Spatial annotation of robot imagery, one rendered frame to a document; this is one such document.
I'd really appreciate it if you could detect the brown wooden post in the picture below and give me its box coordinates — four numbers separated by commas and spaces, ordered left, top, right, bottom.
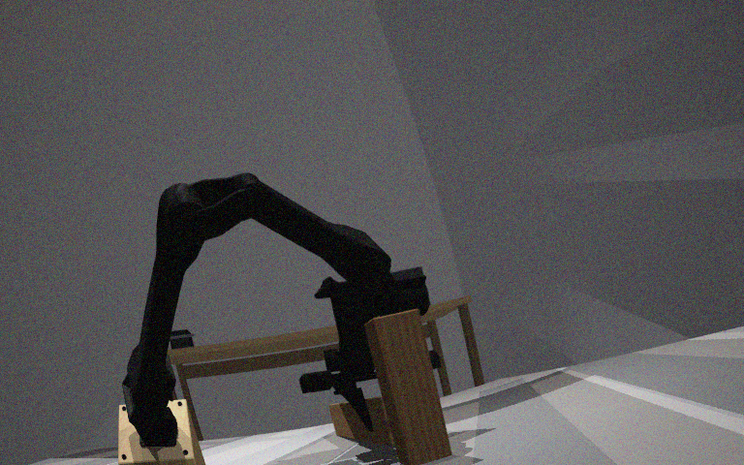
364, 309, 452, 465

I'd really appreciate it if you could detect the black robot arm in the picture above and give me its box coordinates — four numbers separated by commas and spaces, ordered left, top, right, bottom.
122, 172, 429, 447

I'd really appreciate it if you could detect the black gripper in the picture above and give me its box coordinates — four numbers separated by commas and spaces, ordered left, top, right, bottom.
299, 322, 442, 432

